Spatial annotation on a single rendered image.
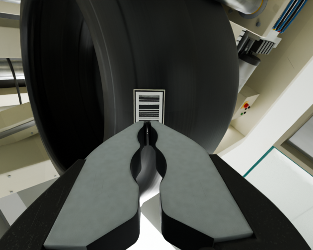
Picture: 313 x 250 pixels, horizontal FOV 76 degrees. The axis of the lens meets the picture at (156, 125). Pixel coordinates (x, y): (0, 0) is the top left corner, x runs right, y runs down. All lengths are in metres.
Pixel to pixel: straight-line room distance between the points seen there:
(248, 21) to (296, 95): 2.34
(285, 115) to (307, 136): 2.00
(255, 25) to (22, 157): 0.88
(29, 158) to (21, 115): 0.17
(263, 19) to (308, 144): 0.53
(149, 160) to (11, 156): 0.72
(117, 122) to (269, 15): 0.39
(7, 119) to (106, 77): 0.71
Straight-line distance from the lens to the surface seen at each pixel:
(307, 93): 2.84
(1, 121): 0.96
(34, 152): 0.96
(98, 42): 0.30
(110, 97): 0.29
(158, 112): 0.26
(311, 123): 0.90
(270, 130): 2.98
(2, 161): 0.94
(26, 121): 0.94
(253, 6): 0.51
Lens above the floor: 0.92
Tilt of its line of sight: 35 degrees up
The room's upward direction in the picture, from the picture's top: 156 degrees counter-clockwise
